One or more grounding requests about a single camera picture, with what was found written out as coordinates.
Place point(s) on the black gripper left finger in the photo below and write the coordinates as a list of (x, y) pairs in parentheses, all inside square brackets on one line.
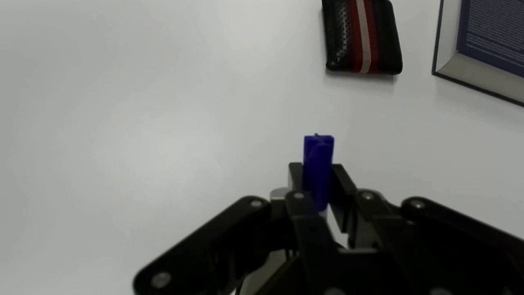
[(255, 246)]

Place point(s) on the thick blue hardcover book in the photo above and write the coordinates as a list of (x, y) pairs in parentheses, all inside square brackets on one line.
[(484, 43)]

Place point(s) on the black wallet with red stripe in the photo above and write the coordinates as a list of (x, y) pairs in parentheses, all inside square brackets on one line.
[(360, 35)]

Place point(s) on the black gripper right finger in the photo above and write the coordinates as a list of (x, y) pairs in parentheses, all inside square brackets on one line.
[(414, 246)]

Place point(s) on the white marker with blue cap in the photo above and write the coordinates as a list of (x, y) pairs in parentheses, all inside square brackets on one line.
[(317, 169)]

